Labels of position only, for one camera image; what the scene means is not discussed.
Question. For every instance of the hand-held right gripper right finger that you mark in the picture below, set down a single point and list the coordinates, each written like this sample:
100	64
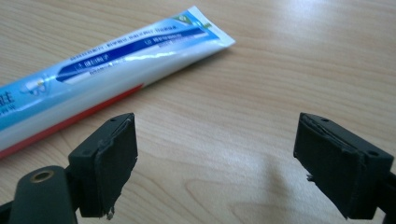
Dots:
339	165

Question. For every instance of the blue and white toothpaste tube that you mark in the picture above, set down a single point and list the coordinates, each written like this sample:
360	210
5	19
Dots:
102	77

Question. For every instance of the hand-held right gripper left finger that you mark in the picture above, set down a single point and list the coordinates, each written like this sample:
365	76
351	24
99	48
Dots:
106	168

